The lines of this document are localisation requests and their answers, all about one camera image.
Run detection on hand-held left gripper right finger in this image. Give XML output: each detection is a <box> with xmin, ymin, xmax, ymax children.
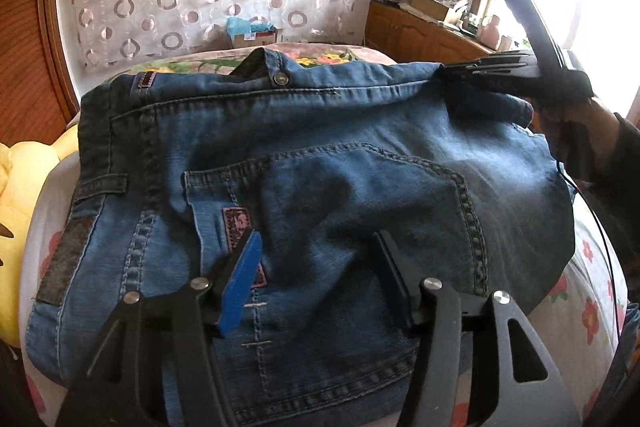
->
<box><xmin>372</xmin><ymin>231</ymin><xmax>583</xmax><ymax>427</ymax></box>

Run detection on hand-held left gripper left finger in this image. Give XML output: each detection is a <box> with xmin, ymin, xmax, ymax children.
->
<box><xmin>55</xmin><ymin>229</ymin><xmax>263</xmax><ymax>427</ymax></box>

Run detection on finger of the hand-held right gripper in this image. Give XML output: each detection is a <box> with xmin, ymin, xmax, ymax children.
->
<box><xmin>439</xmin><ymin>51</ymin><xmax>538</xmax><ymax>88</ymax></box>

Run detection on blue denim pants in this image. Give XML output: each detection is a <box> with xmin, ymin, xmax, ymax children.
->
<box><xmin>25</xmin><ymin>48</ymin><xmax>576</xmax><ymax>427</ymax></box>

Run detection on person's right forearm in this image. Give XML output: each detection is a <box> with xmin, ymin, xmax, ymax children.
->
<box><xmin>582</xmin><ymin>112</ymin><xmax>640</xmax><ymax>303</ymax></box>

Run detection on person's right hand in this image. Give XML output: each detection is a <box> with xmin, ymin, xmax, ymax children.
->
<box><xmin>532</xmin><ymin>94</ymin><xmax>622</xmax><ymax>188</ymax></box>

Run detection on pink bottle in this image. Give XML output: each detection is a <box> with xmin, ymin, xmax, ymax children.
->
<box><xmin>480</xmin><ymin>14</ymin><xmax>504</xmax><ymax>46</ymax></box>

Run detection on wooden cabinet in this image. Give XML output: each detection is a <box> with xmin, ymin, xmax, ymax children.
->
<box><xmin>365</xmin><ymin>0</ymin><xmax>501</xmax><ymax>68</ymax></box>

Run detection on open cardboard box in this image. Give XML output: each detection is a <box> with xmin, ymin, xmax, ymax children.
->
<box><xmin>409</xmin><ymin>0</ymin><xmax>470</xmax><ymax>24</ymax></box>

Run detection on colourful floral blanket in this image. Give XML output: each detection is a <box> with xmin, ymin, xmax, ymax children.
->
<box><xmin>145</xmin><ymin>42</ymin><xmax>396</xmax><ymax>75</ymax></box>

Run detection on white quilt with pink flowers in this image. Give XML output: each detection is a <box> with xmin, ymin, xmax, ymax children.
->
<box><xmin>20</xmin><ymin>127</ymin><xmax>633</xmax><ymax>427</ymax></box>

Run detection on small cardboard box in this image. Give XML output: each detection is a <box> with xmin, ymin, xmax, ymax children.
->
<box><xmin>231</xmin><ymin>27</ymin><xmax>284</xmax><ymax>50</ymax></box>

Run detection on yellow plush toy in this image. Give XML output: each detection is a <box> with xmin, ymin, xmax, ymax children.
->
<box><xmin>0</xmin><ymin>124</ymin><xmax>81</xmax><ymax>349</ymax></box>

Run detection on wooden headboard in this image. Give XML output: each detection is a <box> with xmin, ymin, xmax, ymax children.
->
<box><xmin>0</xmin><ymin>0</ymin><xmax>82</xmax><ymax>148</ymax></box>

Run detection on thin black cable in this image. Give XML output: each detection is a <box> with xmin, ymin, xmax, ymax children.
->
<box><xmin>555</xmin><ymin>159</ymin><xmax>618</xmax><ymax>308</ymax></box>

